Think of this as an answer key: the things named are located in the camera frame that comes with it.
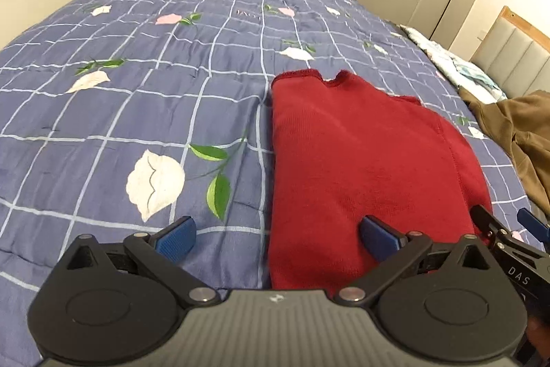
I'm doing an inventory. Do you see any red knit sweater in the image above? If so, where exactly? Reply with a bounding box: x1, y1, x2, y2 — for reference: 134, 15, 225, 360
265, 68, 495, 291

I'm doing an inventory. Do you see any padded beige headboard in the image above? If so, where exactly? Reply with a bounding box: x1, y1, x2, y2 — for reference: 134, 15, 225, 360
470, 5, 550, 101

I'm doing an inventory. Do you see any blue checked floral blanket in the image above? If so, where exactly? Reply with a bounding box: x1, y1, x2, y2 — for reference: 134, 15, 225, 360
0, 0, 538, 355

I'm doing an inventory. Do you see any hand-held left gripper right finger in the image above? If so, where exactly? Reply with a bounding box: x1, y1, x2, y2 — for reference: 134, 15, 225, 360
335, 216, 491, 305

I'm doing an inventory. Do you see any brown cloth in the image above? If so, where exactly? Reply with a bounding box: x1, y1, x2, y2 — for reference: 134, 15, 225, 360
458, 88, 550, 217

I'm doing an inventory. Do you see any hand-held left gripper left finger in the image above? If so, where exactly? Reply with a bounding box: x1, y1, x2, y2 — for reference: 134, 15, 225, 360
64, 216, 221, 306

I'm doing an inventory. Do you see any white floral bedding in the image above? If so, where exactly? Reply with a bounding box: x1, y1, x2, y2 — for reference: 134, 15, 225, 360
399, 24, 510, 103

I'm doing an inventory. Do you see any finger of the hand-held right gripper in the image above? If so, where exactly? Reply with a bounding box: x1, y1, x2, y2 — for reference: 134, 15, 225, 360
517, 207, 550, 254
470, 204, 510, 248

